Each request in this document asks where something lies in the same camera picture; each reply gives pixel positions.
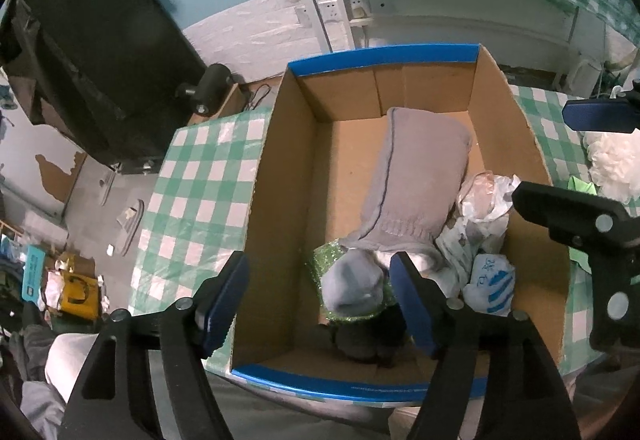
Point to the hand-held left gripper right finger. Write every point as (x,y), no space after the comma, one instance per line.
(412,305)

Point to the clear plastic bag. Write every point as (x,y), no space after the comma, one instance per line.
(482,192)

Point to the white mesh bath pouf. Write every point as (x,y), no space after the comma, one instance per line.
(615,165)

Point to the white metal table frame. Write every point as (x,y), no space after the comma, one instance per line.
(310,0)

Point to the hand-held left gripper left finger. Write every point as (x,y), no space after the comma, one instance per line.
(225,307)

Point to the yellow box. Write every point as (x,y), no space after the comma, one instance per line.
(75,295)

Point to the blue-sided cardboard box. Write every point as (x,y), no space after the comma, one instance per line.
(300,220)

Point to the black cylinder device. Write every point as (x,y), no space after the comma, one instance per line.
(212,83)

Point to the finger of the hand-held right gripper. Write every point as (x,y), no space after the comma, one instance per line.
(600,114)
(575,212)

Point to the white printed plastic bag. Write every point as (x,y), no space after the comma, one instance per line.
(455,245)

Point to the white packet with blue print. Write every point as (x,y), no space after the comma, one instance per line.
(487,285)

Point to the black plastic-covered furniture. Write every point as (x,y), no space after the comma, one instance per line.
(90,45)

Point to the white wall outlet with plug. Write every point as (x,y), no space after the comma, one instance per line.
(360,8)

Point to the blue-grey sock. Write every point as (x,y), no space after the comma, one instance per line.
(350,285)

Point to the black soft object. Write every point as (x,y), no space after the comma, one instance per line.
(365,340)

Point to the blue printed box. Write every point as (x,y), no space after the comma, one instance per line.
(35,270)

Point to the green paper sheet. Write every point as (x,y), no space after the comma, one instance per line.
(582,185)

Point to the person's leg in grey trousers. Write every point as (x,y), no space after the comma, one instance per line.
(55,370)

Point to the green glitter item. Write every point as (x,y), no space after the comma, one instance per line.
(325,255)

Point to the grey knitted cloth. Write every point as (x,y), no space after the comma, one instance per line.
(415,170)

